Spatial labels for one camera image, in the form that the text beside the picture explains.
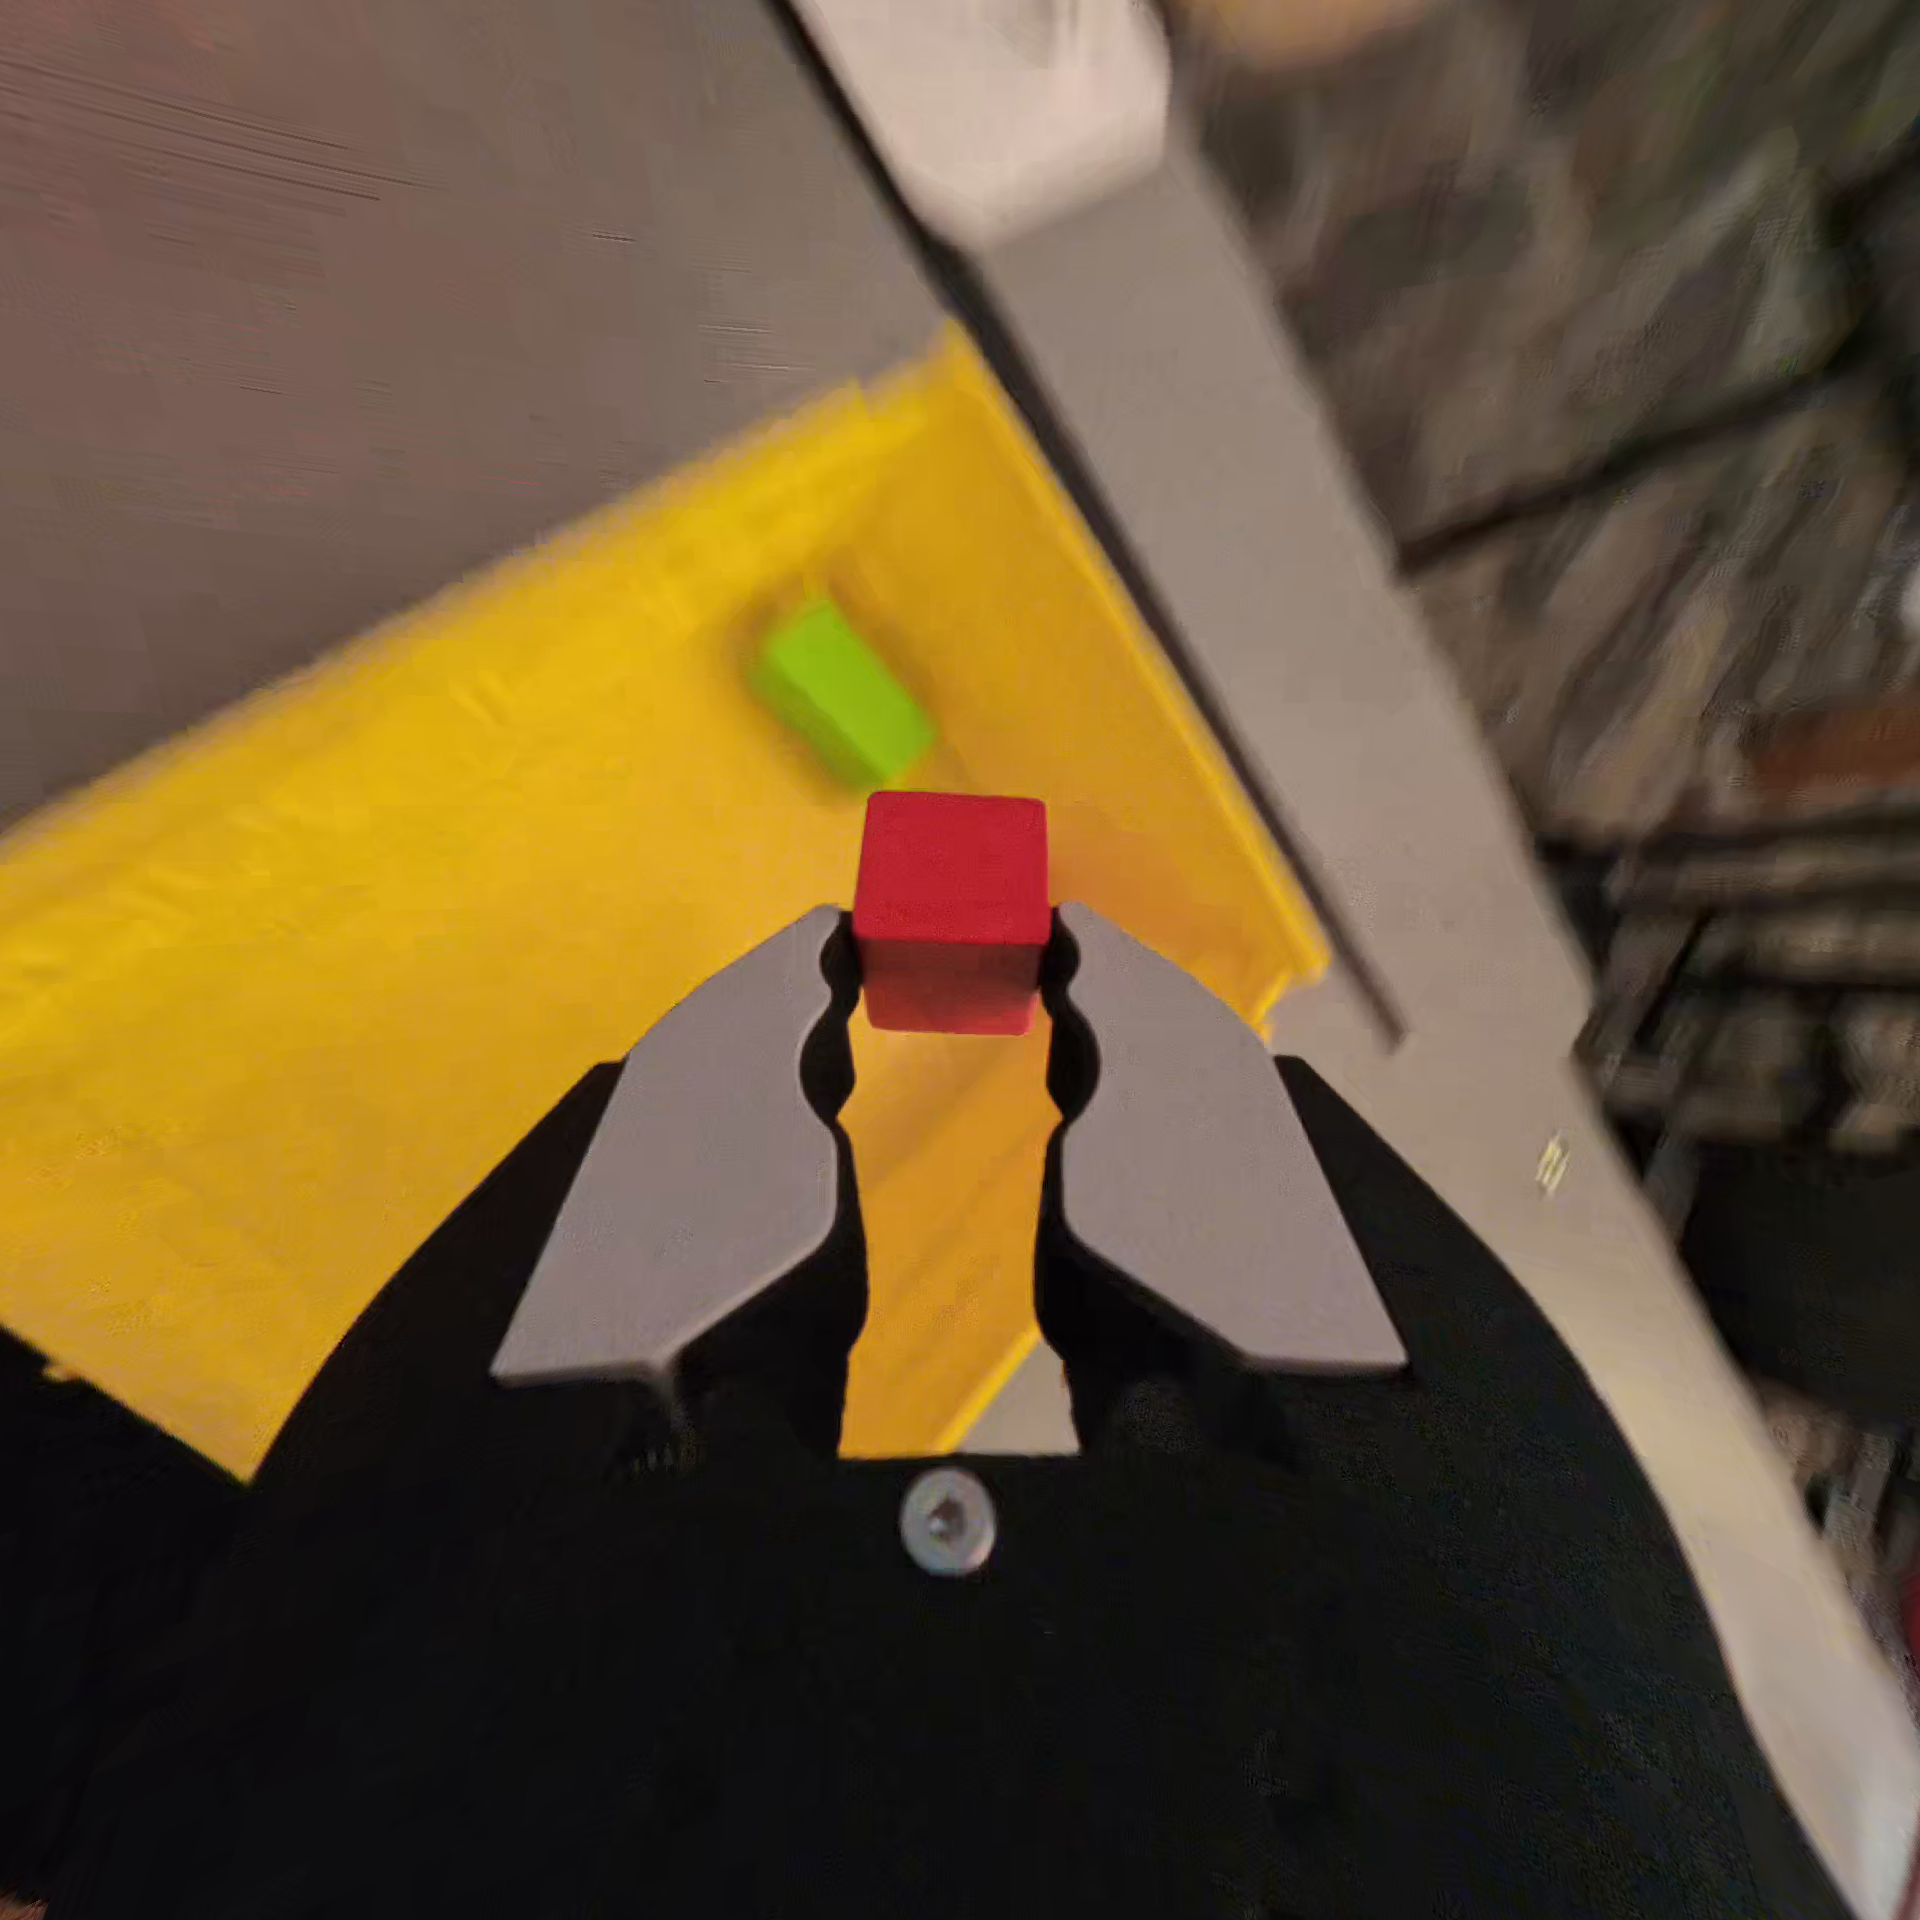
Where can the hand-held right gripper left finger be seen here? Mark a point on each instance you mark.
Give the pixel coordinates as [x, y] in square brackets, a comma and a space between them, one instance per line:
[690, 1186]

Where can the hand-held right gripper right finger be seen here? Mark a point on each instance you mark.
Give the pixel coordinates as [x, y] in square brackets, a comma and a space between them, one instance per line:
[1216, 1202]

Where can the yellow plastic bin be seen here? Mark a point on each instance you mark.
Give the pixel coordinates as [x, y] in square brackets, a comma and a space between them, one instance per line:
[375, 975]

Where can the red wooden cube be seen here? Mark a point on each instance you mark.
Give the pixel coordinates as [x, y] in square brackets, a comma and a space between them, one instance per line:
[953, 885]

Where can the green wooden block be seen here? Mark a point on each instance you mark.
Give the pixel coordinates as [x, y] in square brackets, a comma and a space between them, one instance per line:
[841, 698]

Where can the black mesh pad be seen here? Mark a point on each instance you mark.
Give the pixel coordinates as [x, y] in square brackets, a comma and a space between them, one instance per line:
[91, 1499]

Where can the black metal frame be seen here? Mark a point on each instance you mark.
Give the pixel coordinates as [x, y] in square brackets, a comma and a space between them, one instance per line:
[1725, 885]

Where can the table edge rail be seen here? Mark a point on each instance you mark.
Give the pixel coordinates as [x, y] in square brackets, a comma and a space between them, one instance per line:
[1141, 599]

